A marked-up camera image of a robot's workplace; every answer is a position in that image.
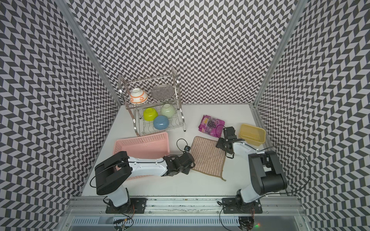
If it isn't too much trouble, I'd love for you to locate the striped brown dishcloth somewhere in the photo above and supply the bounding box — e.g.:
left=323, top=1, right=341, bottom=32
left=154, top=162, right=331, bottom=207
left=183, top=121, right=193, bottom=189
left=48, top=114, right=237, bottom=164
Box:
left=190, top=136, right=226, bottom=181

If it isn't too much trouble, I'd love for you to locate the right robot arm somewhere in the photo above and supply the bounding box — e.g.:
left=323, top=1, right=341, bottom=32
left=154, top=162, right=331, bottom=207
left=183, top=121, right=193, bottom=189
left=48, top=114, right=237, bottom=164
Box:
left=216, top=127, right=288, bottom=207

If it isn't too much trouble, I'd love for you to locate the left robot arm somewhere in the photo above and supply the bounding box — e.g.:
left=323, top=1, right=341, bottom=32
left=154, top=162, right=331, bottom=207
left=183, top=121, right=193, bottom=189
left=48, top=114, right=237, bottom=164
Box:
left=94, top=151, right=196, bottom=208

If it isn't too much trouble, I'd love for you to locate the purple snack bag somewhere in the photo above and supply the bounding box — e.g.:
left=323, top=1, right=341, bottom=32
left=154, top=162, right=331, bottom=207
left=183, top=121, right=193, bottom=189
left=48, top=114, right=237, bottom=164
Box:
left=198, top=115, right=225, bottom=138

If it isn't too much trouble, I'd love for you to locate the yellow plastic tray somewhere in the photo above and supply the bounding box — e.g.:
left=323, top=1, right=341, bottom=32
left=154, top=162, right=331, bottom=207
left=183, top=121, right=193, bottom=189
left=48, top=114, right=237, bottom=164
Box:
left=239, top=124, right=266, bottom=146

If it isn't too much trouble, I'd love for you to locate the pink plastic basket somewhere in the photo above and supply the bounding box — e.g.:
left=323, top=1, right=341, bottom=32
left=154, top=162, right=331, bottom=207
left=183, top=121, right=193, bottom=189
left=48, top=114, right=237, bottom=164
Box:
left=113, top=132, right=170, bottom=181

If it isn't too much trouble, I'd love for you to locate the blue bowl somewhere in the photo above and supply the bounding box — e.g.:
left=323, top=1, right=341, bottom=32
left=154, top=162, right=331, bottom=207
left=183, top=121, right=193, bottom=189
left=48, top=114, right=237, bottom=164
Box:
left=153, top=115, right=169, bottom=131

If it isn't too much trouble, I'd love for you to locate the pale green bowl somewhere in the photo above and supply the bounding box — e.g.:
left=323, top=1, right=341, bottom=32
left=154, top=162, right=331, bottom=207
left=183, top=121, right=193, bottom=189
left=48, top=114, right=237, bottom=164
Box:
left=161, top=104, right=176, bottom=119

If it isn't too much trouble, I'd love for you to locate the lime green bowl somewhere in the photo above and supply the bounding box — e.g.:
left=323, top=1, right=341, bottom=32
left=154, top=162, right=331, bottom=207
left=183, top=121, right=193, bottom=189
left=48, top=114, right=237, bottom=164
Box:
left=143, top=107, right=159, bottom=122

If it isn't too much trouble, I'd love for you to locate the metal dish rack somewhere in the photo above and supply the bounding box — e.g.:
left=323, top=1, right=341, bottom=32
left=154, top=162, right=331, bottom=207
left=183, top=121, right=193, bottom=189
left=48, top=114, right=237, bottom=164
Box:
left=118, top=67, right=187, bottom=137

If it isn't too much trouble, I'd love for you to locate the grey patterned plate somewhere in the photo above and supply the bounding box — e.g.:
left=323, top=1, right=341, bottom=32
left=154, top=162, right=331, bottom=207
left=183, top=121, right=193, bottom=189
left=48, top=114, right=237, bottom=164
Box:
left=151, top=84, right=175, bottom=101

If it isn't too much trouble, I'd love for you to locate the white orange patterned bowl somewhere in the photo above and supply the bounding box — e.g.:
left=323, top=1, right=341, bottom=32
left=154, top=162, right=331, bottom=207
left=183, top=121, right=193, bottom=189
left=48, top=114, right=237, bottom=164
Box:
left=130, top=88, right=148, bottom=105

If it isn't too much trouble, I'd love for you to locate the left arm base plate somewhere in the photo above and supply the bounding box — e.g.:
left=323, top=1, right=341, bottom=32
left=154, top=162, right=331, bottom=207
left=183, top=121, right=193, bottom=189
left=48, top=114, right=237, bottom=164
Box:
left=103, top=197, right=147, bottom=215

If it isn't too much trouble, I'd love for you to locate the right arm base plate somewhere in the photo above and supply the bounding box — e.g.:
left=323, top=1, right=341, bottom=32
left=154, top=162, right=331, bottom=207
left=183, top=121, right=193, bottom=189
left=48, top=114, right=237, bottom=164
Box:
left=218, top=198, right=263, bottom=214

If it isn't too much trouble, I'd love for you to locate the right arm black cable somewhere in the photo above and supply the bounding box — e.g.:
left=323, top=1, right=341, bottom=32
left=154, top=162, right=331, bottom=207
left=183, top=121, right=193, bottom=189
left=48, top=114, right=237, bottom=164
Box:
left=271, top=144, right=312, bottom=194

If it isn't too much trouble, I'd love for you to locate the aluminium front rail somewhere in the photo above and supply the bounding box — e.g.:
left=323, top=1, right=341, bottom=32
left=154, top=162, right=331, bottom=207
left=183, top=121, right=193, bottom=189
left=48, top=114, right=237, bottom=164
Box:
left=63, top=195, right=305, bottom=217

